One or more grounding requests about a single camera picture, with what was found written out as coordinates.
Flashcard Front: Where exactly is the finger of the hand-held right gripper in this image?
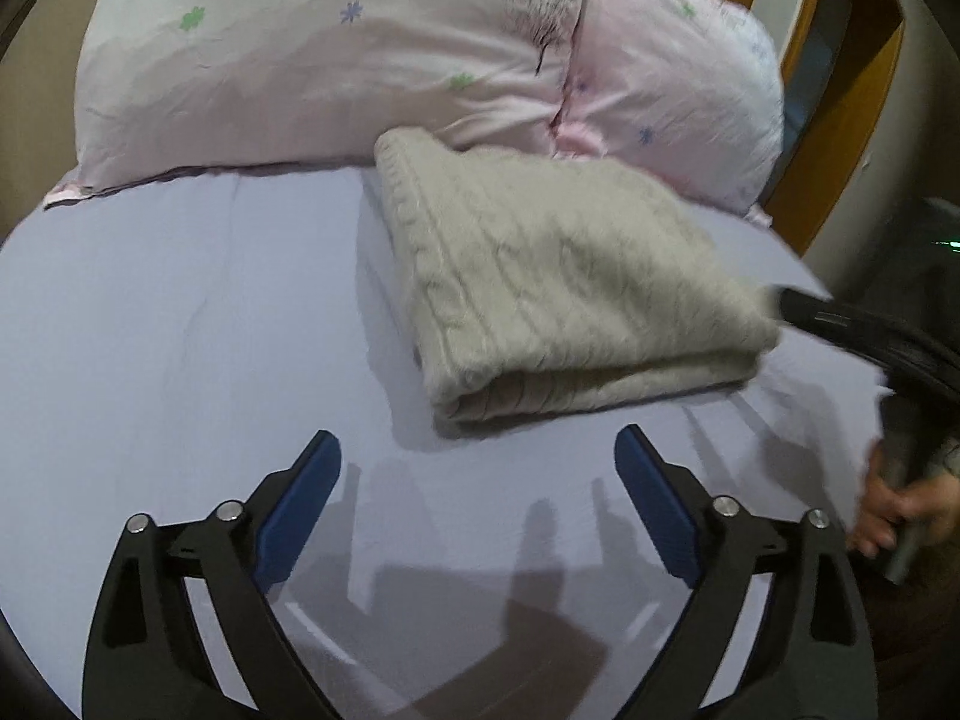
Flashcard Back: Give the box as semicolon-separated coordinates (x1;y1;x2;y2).
771;283;947;383

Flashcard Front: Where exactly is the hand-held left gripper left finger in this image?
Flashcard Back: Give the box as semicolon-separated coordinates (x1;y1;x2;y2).
81;430;344;720

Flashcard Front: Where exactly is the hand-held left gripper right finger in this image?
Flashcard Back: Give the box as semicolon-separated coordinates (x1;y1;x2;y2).
613;424;878;720

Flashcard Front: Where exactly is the grey knitted blanket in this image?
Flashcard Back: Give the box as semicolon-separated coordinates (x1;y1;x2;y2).
373;127;781;440

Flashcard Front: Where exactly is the person's right hand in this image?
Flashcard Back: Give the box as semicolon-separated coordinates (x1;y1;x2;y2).
847;446;960;560

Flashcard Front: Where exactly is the lavender bed sheet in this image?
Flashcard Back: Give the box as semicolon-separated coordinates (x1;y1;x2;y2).
0;163;893;720

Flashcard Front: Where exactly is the wooden headboard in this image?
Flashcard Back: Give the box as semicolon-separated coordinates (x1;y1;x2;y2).
694;0;905;256

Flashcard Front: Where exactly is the pink floral pillow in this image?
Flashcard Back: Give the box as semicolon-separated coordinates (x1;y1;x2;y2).
43;0;587;209
551;0;785;227

